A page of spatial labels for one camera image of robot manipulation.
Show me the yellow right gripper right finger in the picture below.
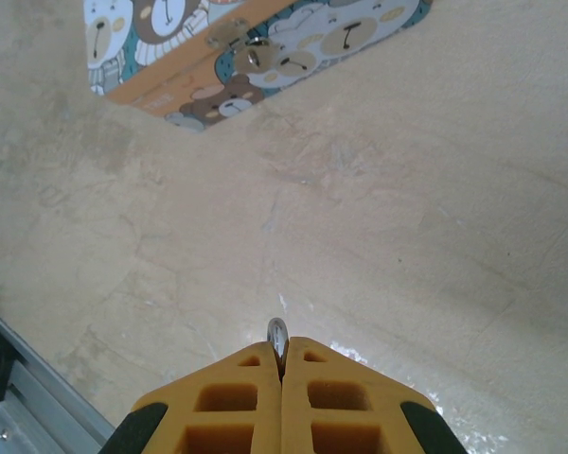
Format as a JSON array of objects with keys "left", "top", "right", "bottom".
[{"left": 281, "top": 336, "right": 470, "bottom": 454}]

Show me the aluminium frame rail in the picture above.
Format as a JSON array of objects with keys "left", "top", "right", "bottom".
[{"left": 0, "top": 300, "right": 117, "bottom": 454}]

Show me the silver metal hasp latch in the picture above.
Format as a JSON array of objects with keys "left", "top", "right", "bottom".
[{"left": 204, "top": 17, "right": 272, "bottom": 72}]

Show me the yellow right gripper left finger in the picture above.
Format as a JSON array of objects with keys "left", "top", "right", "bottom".
[{"left": 98, "top": 340, "right": 284, "bottom": 454}]

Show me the orange bear print tin box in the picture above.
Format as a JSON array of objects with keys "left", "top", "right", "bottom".
[{"left": 82, "top": 0, "right": 435, "bottom": 133}]

